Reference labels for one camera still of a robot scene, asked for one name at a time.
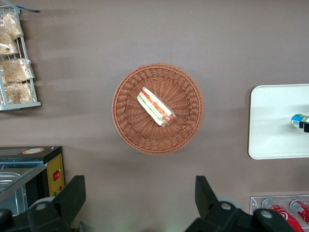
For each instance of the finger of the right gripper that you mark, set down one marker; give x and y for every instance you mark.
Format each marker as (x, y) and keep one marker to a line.
(306, 127)

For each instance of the green gum bottle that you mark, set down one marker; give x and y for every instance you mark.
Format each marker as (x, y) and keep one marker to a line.
(298, 120)

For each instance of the clear bag of crackers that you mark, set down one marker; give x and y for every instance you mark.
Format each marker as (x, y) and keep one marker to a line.
(18, 93)
(12, 25)
(7, 44)

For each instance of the clear acrylic bottle rack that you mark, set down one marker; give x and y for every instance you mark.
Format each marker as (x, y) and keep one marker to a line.
(256, 205)

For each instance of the blue flat strip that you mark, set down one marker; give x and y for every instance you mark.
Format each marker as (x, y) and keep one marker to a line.
(30, 10)

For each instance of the round brown wicker basket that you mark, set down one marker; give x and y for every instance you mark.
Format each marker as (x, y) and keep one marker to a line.
(135, 135)

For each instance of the beige plastic tray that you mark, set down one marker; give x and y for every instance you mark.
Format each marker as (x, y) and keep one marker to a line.
(270, 125)

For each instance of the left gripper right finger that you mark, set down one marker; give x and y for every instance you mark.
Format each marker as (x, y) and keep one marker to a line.
(217, 217)

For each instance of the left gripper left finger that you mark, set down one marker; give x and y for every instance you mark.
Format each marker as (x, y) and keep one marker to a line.
(60, 207)

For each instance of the red cola bottle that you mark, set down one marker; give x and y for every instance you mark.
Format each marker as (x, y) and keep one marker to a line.
(282, 213)
(300, 210)

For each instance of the packaged bread bags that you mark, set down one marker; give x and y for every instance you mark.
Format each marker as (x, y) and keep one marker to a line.
(14, 71)

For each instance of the black and yellow oven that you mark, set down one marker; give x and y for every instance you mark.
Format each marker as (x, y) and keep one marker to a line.
(55, 166)

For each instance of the wrapped triangle sandwich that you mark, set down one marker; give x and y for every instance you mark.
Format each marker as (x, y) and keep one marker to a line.
(154, 107)

